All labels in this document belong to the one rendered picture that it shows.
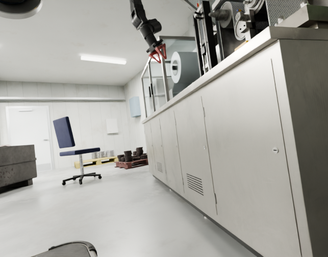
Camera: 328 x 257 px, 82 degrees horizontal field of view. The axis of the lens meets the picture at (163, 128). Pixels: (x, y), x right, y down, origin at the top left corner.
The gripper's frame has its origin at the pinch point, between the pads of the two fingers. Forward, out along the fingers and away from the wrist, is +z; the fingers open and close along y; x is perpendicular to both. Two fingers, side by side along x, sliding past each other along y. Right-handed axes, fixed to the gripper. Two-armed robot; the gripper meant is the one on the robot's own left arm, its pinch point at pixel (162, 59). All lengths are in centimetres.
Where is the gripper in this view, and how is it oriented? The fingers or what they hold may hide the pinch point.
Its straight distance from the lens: 114.9
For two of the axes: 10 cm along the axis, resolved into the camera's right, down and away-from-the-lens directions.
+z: 5.2, 8.2, 2.2
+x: -6.7, 5.6, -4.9
